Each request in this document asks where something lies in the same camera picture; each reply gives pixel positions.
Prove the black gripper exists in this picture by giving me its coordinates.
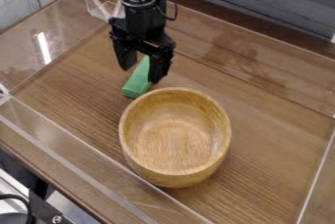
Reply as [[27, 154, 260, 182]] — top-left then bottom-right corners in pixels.
[[109, 0, 177, 84]]

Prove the green rectangular block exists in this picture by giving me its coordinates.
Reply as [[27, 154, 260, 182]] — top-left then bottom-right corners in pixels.
[[122, 56, 151, 99]]

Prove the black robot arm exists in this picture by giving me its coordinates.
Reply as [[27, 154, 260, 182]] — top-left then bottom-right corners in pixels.
[[109, 0, 178, 84]]

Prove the brown wooden bowl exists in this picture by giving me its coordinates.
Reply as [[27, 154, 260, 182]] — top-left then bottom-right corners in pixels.
[[119, 87, 232, 188]]

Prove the clear acrylic corner bracket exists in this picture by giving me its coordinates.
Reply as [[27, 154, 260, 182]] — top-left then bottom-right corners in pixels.
[[84, 0, 126, 22]]

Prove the black metal bracket with screw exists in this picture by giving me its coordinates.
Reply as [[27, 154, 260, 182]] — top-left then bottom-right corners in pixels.
[[28, 191, 74, 224]]

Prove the black cable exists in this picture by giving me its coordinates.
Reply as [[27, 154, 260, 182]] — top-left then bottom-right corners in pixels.
[[0, 194, 44, 224]]

